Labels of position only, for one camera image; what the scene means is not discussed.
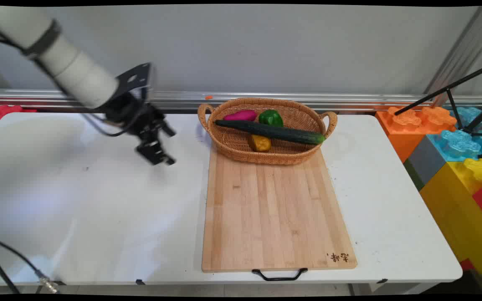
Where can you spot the wooden cutting board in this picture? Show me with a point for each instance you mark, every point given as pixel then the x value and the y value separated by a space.
pixel 274 217

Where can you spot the green bell pepper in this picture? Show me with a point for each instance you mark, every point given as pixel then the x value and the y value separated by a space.
pixel 271 118

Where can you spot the long green cucumber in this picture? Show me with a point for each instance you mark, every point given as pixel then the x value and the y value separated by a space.
pixel 274 132

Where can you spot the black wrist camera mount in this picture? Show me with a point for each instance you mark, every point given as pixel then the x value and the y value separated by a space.
pixel 138 77

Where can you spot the aluminium rail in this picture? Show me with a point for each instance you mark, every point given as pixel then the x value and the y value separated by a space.
pixel 308 101

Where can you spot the purple toy eggplant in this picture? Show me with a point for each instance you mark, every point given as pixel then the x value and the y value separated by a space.
pixel 241 115

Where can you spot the woven wicker basket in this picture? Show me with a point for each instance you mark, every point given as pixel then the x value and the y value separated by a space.
pixel 241 146

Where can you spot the grey giant building block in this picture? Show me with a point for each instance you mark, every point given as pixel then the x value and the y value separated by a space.
pixel 427 161

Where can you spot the yellow bell pepper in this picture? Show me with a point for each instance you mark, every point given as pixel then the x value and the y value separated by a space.
pixel 260 144

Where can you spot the yellow giant building block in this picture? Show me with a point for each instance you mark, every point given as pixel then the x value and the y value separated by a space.
pixel 458 209

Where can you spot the orange giant building block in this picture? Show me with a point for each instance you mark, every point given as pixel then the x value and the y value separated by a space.
pixel 404 129

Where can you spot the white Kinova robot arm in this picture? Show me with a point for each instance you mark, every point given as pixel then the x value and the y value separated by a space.
pixel 73 71

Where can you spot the black tripod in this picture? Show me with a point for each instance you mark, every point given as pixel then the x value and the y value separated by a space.
pixel 454 85

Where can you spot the blue giant building block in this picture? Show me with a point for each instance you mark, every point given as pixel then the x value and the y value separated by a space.
pixel 458 144

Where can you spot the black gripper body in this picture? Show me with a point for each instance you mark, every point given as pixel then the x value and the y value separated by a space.
pixel 130 112

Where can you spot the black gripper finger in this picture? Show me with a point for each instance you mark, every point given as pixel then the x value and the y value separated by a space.
pixel 155 152
pixel 165 127

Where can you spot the red flat building block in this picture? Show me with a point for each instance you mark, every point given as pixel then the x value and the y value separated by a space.
pixel 2 113

